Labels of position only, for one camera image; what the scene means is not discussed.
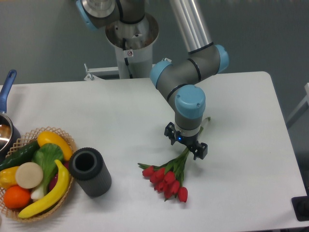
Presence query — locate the red tulip bouquet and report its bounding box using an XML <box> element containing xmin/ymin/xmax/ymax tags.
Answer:
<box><xmin>138</xmin><ymin>116</ymin><xmax>211</xmax><ymax>203</ymax></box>

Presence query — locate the red fruit in basket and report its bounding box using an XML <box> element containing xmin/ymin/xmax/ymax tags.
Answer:
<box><xmin>48</xmin><ymin>161</ymin><xmax>69</xmax><ymax>192</ymax></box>

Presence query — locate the green cucumber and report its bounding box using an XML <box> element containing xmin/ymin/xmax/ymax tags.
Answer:
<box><xmin>0</xmin><ymin>141</ymin><xmax>40</xmax><ymax>171</ymax></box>

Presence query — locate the white metal bracket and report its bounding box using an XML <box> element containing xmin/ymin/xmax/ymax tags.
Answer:
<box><xmin>83</xmin><ymin>63</ymin><xmax>172</xmax><ymax>81</ymax></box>

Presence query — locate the orange fruit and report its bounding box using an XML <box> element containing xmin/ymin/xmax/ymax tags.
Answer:
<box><xmin>3</xmin><ymin>185</ymin><xmax>30</xmax><ymax>209</ymax></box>

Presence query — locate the beige round disc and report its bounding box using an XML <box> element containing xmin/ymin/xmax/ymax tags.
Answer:
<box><xmin>15</xmin><ymin>162</ymin><xmax>43</xmax><ymax>189</ymax></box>

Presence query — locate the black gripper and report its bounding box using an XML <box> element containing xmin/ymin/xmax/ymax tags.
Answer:
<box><xmin>164</xmin><ymin>122</ymin><xmax>208</xmax><ymax>160</ymax></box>

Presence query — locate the white frame at right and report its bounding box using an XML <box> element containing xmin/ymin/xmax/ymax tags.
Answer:
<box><xmin>286</xmin><ymin>83</ymin><xmax>309</xmax><ymax>129</ymax></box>

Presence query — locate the blue handled saucepan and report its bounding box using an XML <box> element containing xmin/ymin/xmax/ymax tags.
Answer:
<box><xmin>0</xmin><ymin>70</ymin><xmax>20</xmax><ymax>162</ymax></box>

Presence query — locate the dark grey ribbed vase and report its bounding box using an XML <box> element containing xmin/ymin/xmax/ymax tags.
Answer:
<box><xmin>69</xmin><ymin>147</ymin><xmax>112</xmax><ymax>197</ymax></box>

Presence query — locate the yellow banana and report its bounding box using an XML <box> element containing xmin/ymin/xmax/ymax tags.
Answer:
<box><xmin>18</xmin><ymin>160</ymin><xmax>70</xmax><ymax>219</ymax></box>

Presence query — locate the woven wicker basket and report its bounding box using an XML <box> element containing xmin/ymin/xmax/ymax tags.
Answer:
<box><xmin>0</xmin><ymin>127</ymin><xmax>76</xmax><ymax>222</ymax></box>

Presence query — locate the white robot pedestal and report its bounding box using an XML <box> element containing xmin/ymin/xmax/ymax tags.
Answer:
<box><xmin>105</xmin><ymin>13</ymin><xmax>159</xmax><ymax>67</ymax></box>

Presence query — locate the black pedestal cable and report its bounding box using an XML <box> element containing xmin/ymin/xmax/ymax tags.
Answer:
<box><xmin>122</xmin><ymin>38</ymin><xmax>133</xmax><ymax>79</ymax></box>

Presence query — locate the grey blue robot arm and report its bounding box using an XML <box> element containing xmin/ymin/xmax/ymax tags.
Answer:
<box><xmin>76</xmin><ymin>0</ymin><xmax>229</xmax><ymax>159</ymax></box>

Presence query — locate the yellow bell pepper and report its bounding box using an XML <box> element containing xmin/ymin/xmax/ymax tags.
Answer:
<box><xmin>0</xmin><ymin>166</ymin><xmax>19</xmax><ymax>189</ymax></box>

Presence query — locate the black device at edge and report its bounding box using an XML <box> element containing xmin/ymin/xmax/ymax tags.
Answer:
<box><xmin>291</xmin><ymin>196</ymin><xmax>309</xmax><ymax>221</ymax></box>

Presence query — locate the green bok choy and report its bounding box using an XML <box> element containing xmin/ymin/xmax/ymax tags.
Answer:
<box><xmin>31</xmin><ymin>143</ymin><xmax>64</xmax><ymax>201</ymax></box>

